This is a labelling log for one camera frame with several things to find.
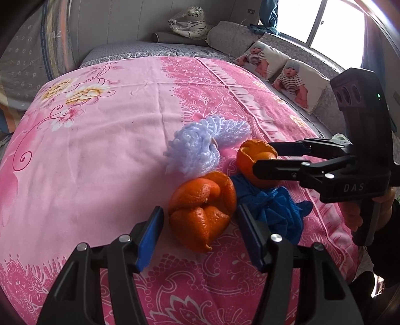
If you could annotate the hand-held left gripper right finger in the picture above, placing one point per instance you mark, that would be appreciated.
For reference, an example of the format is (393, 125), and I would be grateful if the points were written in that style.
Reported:
(250, 234)

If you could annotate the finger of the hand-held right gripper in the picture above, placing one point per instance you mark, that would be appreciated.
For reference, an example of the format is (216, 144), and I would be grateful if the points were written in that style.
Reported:
(293, 148)
(275, 170)

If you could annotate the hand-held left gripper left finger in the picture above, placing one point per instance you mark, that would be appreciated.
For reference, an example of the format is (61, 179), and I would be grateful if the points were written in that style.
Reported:
(150, 237)

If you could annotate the small orange peel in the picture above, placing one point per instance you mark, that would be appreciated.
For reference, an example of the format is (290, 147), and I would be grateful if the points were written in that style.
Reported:
(247, 159)

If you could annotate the blue glove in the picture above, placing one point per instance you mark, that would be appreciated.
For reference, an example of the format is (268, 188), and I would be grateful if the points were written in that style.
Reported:
(275, 206)

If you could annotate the large orange peel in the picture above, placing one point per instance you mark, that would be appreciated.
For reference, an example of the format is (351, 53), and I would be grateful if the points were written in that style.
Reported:
(200, 215)

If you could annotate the large purple foam fruit net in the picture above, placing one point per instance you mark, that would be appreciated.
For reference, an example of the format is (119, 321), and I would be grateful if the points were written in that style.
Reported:
(193, 147)

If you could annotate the person's right hand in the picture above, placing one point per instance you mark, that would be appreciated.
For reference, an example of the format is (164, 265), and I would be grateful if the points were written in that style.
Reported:
(353, 217)

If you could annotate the baby print pillow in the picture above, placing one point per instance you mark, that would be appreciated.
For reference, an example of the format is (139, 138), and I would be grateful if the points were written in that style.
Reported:
(297, 81)
(262, 56)

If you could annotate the pink floral blanket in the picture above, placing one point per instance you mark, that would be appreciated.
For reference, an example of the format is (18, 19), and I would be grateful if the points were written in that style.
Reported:
(109, 140)

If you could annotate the large bright window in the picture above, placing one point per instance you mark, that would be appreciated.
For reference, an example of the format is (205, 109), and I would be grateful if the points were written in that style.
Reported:
(337, 28)

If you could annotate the blue cloth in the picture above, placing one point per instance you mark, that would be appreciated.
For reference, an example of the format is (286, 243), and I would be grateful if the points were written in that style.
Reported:
(265, 30)

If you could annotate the grey pillow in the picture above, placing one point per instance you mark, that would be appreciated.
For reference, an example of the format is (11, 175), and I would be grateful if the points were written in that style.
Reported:
(231, 37)

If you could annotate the blue curtain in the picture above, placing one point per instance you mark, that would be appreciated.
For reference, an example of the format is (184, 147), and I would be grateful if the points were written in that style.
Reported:
(270, 12)

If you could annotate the white tiger plush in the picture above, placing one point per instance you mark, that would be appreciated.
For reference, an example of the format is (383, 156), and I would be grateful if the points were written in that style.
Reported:
(190, 22)

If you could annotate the grey bolster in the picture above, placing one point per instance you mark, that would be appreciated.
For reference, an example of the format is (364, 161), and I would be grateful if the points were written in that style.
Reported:
(168, 37)

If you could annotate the patterned mattress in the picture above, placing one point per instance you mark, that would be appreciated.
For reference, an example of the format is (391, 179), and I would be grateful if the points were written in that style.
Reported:
(28, 47)

